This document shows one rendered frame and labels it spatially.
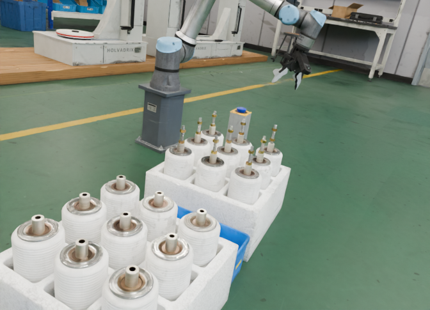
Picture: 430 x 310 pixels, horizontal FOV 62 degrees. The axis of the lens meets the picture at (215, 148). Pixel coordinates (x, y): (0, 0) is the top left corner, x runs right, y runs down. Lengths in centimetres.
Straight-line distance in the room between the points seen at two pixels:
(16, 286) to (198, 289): 34
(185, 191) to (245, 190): 19
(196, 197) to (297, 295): 40
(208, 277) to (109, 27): 299
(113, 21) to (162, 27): 61
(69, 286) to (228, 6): 458
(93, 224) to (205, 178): 41
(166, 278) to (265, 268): 48
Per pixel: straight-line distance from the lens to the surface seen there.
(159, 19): 401
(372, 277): 129
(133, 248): 79
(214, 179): 111
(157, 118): 175
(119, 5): 361
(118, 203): 92
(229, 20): 501
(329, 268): 125
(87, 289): 73
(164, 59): 171
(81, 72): 314
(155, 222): 86
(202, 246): 82
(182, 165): 116
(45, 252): 79
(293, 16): 156
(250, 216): 107
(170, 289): 76
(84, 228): 85
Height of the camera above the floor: 72
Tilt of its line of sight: 22 degrees down
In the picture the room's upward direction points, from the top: 9 degrees clockwise
